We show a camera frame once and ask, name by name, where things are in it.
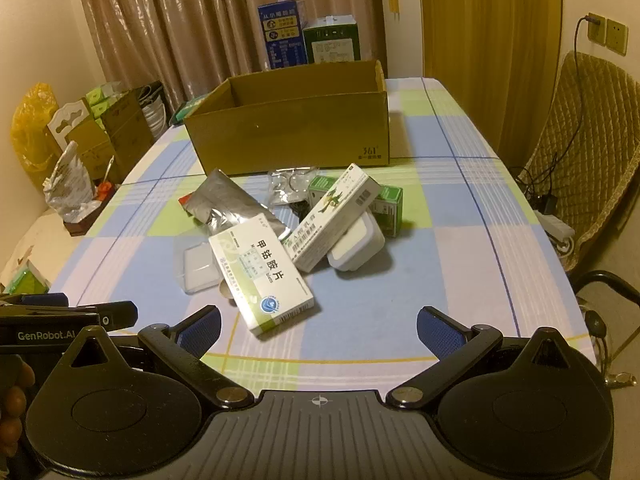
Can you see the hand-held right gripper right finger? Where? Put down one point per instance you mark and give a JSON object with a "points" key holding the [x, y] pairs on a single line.
{"points": [[442, 333]]}

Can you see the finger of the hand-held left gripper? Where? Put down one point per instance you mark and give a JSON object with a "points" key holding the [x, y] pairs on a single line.
{"points": [[45, 300], [120, 314]]}

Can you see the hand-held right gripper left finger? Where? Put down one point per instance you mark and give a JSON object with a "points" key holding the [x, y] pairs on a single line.
{"points": [[202, 331]]}

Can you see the clear plastic case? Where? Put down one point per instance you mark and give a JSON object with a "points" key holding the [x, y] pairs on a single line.
{"points": [[197, 267]]}

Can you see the wide white green medicine box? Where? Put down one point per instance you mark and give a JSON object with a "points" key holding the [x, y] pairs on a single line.
{"points": [[260, 275]]}

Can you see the white plastic adapter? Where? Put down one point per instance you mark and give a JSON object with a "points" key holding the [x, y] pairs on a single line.
{"points": [[357, 247]]}

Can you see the small red packet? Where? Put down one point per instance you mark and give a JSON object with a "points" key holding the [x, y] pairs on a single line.
{"points": [[187, 205]]}

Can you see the silver foil pouch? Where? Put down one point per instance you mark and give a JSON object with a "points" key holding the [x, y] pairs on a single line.
{"points": [[225, 202]]}

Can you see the long white plant-print medicine box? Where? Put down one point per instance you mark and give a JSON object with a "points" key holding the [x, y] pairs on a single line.
{"points": [[330, 215]]}

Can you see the clear plastic bag with rings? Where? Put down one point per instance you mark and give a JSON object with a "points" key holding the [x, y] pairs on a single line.
{"points": [[290, 182]]}

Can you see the checked cloth covered desktop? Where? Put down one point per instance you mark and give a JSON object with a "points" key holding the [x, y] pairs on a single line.
{"points": [[450, 260]]}

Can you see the person's left hand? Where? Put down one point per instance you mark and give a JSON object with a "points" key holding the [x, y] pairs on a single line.
{"points": [[12, 402]]}

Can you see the green white packet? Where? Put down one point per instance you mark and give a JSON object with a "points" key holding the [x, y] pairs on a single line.
{"points": [[25, 280]]}

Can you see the dark wooden tray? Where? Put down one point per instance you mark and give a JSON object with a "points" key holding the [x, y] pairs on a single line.
{"points": [[87, 222]]}

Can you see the crumpled silvery plastic bag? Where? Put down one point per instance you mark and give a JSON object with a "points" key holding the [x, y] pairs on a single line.
{"points": [[67, 180]]}

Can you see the white power strip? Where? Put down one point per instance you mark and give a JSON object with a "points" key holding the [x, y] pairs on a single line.
{"points": [[555, 227]]}

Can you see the yellow plastic bag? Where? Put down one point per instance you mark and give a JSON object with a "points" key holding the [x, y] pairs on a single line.
{"points": [[30, 130]]}

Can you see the white cardboard hanger flap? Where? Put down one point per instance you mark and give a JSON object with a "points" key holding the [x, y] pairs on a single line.
{"points": [[67, 117]]}

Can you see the brown storage cardboard box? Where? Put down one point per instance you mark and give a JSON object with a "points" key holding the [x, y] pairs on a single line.
{"points": [[120, 130]]}

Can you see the light green small packets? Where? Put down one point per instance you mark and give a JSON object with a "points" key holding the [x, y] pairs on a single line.
{"points": [[97, 100]]}

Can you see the dark bag with white dishes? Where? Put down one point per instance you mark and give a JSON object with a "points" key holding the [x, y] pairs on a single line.
{"points": [[156, 110]]}

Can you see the dark green flat packet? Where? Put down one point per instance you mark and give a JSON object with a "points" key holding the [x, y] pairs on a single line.
{"points": [[187, 110]]}

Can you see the yellow wooden door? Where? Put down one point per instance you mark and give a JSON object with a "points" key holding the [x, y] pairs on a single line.
{"points": [[490, 50]]}

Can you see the beige curtain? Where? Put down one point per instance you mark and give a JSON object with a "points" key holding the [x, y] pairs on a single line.
{"points": [[175, 20]]}

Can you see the blue milk carton case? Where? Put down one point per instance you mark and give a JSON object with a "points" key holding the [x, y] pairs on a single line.
{"points": [[280, 35]]}

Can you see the dark green carton case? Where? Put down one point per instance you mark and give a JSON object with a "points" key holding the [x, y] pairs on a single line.
{"points": [[330, 42]]}

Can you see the black metal chair frame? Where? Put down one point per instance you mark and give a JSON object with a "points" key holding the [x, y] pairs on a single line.
{"points": [[607, 275]]}

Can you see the yellow wall socket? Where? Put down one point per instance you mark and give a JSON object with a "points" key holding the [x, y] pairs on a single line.
{"points": [[616, 37], [596, 27]]}

